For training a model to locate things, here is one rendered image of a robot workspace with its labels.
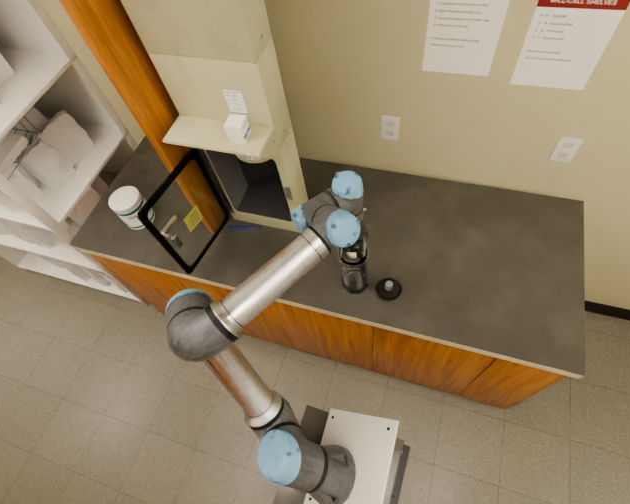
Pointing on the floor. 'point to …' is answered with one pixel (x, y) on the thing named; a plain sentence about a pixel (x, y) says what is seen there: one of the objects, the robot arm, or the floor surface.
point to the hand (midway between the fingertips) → (352, 247)
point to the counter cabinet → (361, 343)
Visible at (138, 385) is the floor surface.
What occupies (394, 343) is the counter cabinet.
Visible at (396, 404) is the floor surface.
